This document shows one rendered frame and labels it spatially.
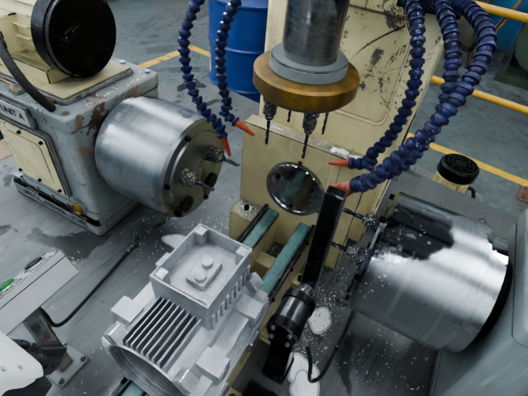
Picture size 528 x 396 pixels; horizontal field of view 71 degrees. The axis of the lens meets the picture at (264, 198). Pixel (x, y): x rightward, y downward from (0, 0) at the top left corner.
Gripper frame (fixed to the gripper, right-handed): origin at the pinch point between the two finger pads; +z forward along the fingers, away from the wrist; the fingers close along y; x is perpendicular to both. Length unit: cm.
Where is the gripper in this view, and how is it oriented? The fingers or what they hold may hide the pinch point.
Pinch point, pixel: (42, 358)
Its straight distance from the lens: 50.7
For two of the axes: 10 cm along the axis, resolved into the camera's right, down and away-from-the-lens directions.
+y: 8.6, 4.1, -3.0
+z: 1.6, 3.4, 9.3
